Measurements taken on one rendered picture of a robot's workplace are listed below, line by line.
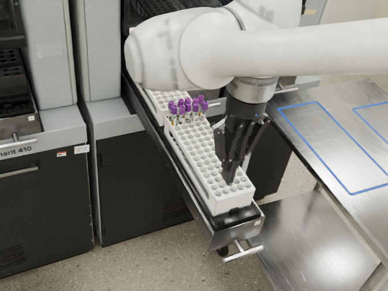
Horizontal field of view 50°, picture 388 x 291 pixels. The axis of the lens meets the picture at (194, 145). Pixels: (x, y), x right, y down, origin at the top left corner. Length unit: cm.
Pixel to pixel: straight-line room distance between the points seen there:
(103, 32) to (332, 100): 71
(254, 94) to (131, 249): 123
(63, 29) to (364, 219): 87
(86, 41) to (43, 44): 11
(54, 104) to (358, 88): 95
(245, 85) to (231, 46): 22
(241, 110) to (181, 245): 117
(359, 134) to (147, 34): 83
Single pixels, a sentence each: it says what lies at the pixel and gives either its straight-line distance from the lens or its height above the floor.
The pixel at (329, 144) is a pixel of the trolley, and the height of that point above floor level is 82.
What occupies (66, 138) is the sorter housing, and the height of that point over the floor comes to 70.
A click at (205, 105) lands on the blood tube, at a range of 105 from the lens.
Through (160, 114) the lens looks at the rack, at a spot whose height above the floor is 85.
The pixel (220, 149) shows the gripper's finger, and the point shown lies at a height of 98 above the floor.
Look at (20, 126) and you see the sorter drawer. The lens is 121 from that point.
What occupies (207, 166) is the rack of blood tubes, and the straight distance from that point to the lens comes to 96.
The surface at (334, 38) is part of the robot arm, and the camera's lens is 48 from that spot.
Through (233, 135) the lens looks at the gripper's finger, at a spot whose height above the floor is 101.
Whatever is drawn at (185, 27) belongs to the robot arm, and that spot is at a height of 129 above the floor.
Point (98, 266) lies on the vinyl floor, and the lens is 180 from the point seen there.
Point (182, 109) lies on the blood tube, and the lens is 102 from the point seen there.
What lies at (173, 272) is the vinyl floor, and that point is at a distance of 179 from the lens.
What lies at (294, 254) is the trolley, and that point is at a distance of 160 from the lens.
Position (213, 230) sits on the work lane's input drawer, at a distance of 92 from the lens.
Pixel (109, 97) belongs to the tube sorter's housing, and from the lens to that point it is 133.
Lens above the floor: 154
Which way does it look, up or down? 43 degrees down
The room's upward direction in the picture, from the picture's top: 9 degrees clockwise
